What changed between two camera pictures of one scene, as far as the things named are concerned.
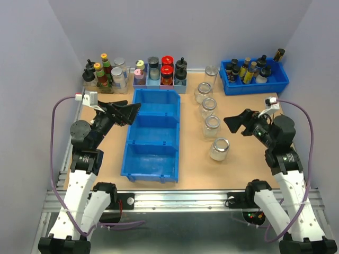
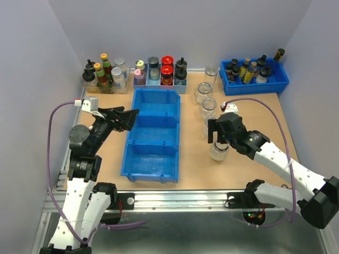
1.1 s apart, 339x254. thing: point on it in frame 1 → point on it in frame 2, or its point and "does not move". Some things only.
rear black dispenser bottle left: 89,66 does not move
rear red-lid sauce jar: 167,60 does not move
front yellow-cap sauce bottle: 101,79 does not move
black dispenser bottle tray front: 264,73 does not move
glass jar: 212,125 does not move
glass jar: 219,151 does not move
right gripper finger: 247,118 → 212,126
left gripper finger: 108,104 → 112,110
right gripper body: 261,132 → 232,141
